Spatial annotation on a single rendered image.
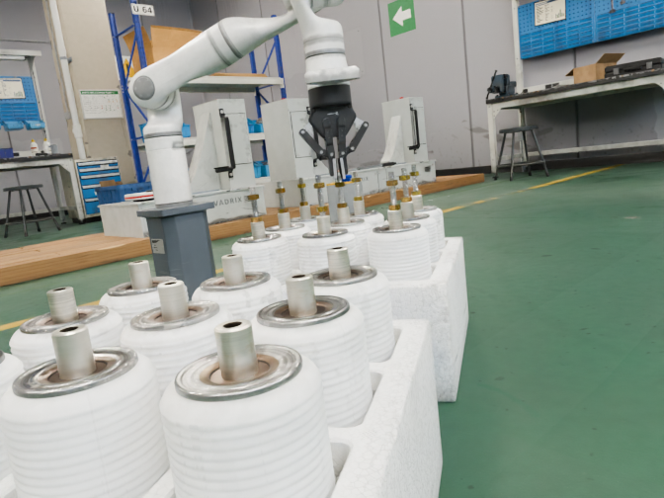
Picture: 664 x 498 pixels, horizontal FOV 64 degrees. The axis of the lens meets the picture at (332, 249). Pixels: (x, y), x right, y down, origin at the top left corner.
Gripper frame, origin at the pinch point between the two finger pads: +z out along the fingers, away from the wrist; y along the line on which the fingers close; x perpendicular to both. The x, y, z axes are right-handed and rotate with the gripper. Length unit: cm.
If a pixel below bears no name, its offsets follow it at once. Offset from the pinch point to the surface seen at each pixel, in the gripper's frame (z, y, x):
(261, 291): 10.8, 14.8, 42.6
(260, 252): 11.6, 15.5, 10.7
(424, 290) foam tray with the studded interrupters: 18.2, -7.1, 24.3
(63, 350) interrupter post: 8, 27, 62
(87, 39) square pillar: -182, 209, -610
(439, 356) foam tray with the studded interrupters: 28.0, -8.3, 24.8
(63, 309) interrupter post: 9, 33, 46
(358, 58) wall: -132, -127, -641
